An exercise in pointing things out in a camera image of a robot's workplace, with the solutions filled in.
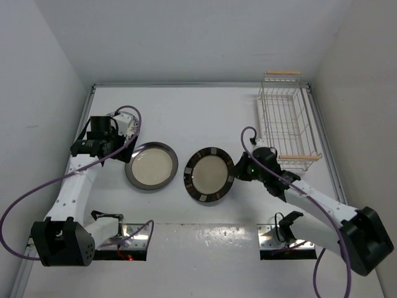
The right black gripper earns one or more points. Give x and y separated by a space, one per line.
239 169

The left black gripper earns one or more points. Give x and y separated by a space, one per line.
124 155

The black checkered rim plate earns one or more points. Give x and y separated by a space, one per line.
207 175

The silver rimmed cream plate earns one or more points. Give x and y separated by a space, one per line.
153 166

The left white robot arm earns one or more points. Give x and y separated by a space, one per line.
63 239

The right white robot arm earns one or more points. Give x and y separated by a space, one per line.
357 235

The blue floral white plate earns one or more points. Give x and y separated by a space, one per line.
114 124

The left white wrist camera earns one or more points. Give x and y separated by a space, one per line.
127 124

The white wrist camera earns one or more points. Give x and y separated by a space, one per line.
127 124
256 143

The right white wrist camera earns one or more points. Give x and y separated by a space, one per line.
256 143

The white wire dish rack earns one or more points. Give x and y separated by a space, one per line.
284 120

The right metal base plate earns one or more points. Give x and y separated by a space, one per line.
268 240

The metal base plate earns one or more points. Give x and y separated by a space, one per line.
268 240
133 237

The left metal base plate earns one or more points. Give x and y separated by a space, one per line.
133 237

